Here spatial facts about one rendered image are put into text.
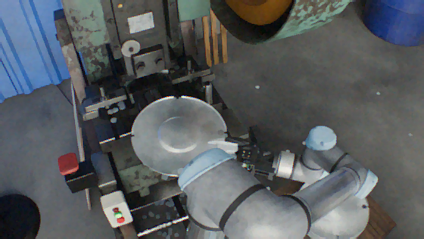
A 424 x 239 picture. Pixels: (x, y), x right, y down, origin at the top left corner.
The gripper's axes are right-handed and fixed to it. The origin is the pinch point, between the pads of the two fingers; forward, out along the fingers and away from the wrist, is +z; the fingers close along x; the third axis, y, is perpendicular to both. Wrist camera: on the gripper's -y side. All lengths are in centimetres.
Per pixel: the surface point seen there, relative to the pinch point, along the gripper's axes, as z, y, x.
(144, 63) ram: 24.5, -10.5, -16.6
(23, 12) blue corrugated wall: 135, -79, 25
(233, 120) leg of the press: -2.8, -20.7, 12.2
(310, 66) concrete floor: -37, -137, 75
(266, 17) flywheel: -8.2, -24.2, -30.6
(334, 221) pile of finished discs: -48, -2, 35
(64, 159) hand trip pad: 42.3, 17.2, 2.9
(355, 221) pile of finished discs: -56, -4, 34
